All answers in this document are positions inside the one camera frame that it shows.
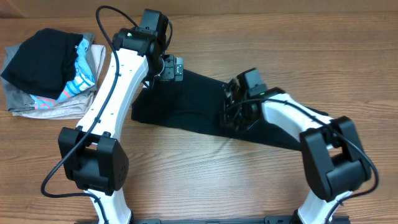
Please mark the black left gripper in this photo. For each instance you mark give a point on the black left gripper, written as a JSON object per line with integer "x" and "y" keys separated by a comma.
{"x": 170, "y": 73}

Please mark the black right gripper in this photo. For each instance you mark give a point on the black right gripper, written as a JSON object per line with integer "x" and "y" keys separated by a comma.
{"x": 226, "y": 116}

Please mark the black t-shirt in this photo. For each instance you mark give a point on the black t-shirt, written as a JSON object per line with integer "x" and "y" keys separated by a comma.
{"x": 194, "y": 104}

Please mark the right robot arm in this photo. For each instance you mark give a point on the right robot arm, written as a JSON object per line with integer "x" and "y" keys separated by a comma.
{"x": 335, "y": 164}

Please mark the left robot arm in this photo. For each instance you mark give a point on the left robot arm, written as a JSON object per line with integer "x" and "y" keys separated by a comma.
{"x": 92, "y": 155}

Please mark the folded blue striped garment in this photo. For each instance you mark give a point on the folded blue striped garment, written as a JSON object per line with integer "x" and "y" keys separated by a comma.
{"x": 83, "y": 80}

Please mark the folded beige garment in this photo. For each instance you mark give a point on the folded beige garment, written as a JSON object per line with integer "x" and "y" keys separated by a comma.
{"x": 76, "y": 106}

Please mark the folded black garment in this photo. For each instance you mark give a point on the folded black garment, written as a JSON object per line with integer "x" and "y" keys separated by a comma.
{"x": 44, "y": 63}

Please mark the folded grey garment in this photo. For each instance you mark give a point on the folded grey garment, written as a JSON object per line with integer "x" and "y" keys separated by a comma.
{"x": 16, "y": 99}

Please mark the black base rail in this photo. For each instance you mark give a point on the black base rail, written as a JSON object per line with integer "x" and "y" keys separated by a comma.
{"x": 211, "y": 221}

